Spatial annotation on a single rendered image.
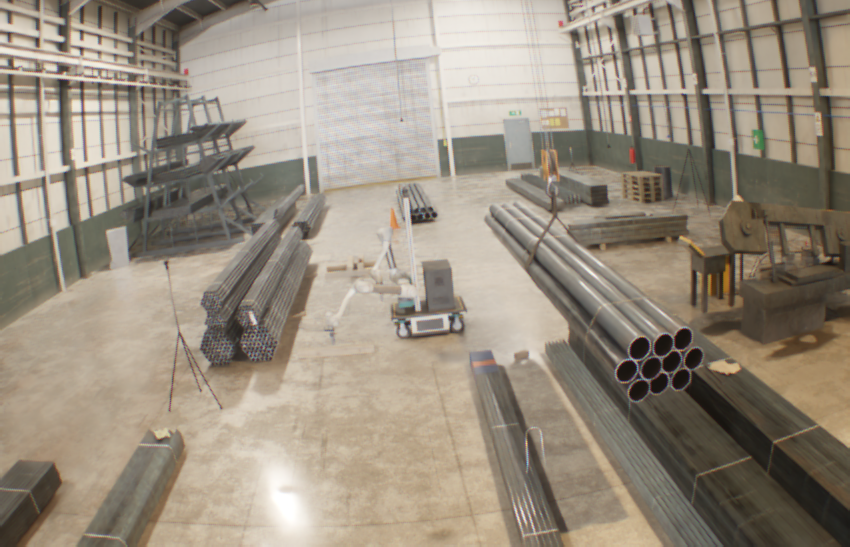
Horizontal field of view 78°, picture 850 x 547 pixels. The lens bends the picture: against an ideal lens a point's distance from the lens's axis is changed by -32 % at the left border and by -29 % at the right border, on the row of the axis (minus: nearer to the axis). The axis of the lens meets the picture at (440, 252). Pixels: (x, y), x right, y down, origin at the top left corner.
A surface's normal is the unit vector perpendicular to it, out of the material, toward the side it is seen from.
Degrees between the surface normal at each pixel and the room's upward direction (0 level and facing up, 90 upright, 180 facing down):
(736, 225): 60
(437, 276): 90
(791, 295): 90
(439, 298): 90
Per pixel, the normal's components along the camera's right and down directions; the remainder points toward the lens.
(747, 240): 0.10, -0.33
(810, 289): 0.09, 0.19
